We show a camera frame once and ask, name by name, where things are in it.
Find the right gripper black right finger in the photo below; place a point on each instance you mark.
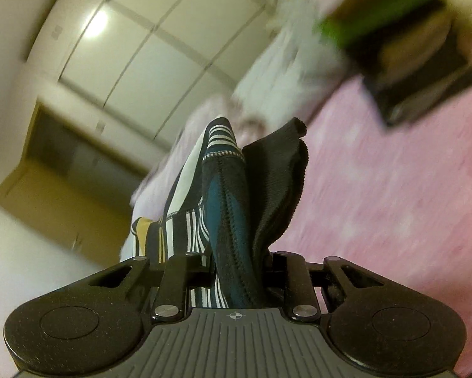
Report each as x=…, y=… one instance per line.
x=291, y=288

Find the folded lilac quilt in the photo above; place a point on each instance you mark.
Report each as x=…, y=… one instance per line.
x=149, y=199

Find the wooden bedroom door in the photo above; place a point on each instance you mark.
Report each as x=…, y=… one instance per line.
x=72, y=189

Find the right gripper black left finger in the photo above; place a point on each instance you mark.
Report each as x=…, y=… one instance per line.
x=180, y=275

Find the stack of dark folded clothes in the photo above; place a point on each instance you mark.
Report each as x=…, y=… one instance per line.
x=412, y=64

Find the white fluffy pillow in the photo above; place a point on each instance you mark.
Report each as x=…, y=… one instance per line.
x=295, y=75

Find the pink rose bedspread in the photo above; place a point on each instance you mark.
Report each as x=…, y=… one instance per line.
x=397, y=202

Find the green folded garment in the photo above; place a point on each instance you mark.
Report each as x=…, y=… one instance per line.
x=344, y=32

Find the striped teal yellow sweater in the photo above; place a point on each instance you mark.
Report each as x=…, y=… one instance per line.
x=232, y=203

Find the white wardrobe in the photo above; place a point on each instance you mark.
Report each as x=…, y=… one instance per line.
x=150, y=63

